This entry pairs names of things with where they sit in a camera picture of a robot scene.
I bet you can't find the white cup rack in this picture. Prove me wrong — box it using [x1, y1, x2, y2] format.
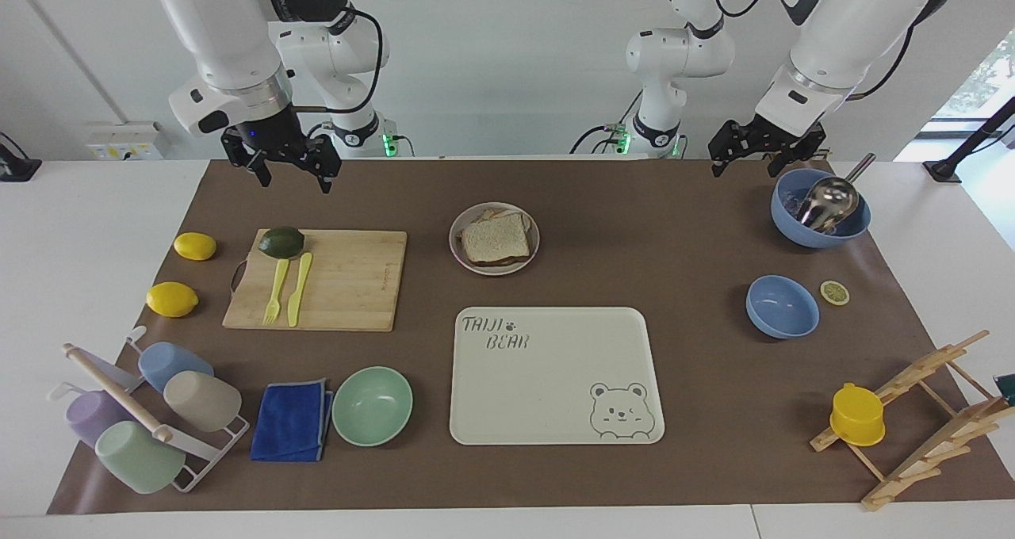
[46, 325, 251, 495]

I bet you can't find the wooden cutting board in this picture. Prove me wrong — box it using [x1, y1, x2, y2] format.
[222, 229, 408, 333]

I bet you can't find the green cup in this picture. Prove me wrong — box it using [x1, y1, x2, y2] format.
[94, 421, 187, 495]

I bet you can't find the cream tray with bear print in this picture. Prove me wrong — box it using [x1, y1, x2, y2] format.
[449, 307, 666, 446]

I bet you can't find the large blue bowl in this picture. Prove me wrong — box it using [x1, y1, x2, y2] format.
[771, 167, 872, 249]

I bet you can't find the yellow-green plastic knife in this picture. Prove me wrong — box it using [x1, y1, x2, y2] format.
[286, 252, 314, 328]

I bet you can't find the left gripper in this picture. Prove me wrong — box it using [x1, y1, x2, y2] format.
[708, 116, 829, 178]

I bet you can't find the beige cup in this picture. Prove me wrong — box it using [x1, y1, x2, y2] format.
[163, 371, 243, 434]

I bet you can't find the grey-pink round plate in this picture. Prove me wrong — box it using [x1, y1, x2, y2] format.
[449, 202, 542, 277]

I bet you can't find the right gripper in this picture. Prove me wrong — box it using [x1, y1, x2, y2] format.
[220, 105, 343, 195]

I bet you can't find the purple cup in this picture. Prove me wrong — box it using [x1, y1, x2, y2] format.
[65, 390, 136, 449]

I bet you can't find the yellow cup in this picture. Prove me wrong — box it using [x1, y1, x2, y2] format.
[829, 382, 887, 448]

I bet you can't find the blue folded cloth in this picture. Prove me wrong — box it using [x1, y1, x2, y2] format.
[250, 378, 335, 464]

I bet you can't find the green bowl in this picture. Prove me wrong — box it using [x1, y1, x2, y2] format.
[331, 366, 415, 448]

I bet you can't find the wooden dish rack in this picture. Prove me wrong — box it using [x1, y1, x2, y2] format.
[810, 330, 1015, 513]

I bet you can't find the metal ladle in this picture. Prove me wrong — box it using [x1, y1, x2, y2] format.
[795, 153, 878, 234]

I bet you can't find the dark green avocado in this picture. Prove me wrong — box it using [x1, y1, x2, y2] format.
[259, 226, 306, 260]

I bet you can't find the small blue bowl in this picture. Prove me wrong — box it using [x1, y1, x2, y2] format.
[745, 275, 821, 340]

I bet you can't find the white bread slice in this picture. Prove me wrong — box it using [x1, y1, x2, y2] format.
[462, 212, 531, 263]

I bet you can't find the sandwich base with filling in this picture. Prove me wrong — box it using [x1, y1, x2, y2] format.
[458, 209, 534, 269]

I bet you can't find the blue cup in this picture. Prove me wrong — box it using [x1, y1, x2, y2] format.
[138, 342, 215, 394]

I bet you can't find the yellow lemon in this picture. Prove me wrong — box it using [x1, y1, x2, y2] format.
[174, 231, 217, 262]
[146, 281, 200, 319]

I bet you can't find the black stand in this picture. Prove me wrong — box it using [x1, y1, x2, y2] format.
[921, 95, 1015, 184]
[0, 132, 43, 182]

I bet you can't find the white wall socket box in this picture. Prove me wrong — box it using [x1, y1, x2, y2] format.
[85, 121, 172, 162]

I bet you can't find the yellow-green plastic fork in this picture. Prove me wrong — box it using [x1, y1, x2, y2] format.
[262, 258, 291, 326]

